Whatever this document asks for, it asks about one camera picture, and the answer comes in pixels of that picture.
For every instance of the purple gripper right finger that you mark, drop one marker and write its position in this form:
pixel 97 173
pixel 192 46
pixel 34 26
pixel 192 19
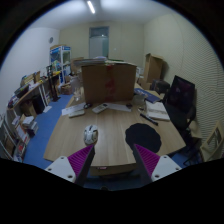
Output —
pixel 152 166

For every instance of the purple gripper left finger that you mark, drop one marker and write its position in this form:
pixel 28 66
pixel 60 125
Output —
pixel 75 167

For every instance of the white computer mouse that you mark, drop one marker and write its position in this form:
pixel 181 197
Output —
pixel 91 134

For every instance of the black round mouse pad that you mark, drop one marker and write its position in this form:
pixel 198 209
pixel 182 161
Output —
pixel 143 135

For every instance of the black pen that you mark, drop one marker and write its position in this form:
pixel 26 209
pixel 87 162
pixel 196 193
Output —
pixel 149 119

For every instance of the white keyboard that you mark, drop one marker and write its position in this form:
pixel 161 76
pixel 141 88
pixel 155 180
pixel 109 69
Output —
pixel 76 113

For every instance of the open white notebook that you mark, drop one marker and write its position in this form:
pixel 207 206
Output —
pixel 157 111

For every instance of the white paper sheet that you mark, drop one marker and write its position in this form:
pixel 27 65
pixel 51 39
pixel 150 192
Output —
pixel 71 109

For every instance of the white remote control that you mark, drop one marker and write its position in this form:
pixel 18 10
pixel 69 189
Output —
pixel 100 108

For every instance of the small black object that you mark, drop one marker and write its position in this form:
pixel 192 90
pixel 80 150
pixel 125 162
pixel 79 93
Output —
pixel 87 105

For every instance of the blue folder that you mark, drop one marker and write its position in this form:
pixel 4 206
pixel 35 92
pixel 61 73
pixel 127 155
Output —
pixel 148 96

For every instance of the wooden shelf unit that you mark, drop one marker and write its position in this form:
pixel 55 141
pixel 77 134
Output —
pixel 19 125

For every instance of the black office chair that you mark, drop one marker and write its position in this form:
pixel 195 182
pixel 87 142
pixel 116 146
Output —
pixel 180 106

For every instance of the large cardboard box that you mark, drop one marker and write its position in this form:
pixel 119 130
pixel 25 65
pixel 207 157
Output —
pixel 108 82

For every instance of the tall cardboard box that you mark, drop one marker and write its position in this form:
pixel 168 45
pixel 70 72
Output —
pixel 153 67

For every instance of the blue white display cabinet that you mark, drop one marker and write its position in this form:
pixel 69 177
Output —
pixel 60 59

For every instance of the white door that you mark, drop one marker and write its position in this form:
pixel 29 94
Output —
pixel 99 41

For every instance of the ceiling light tube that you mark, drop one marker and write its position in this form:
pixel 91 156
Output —
pixel 91 7

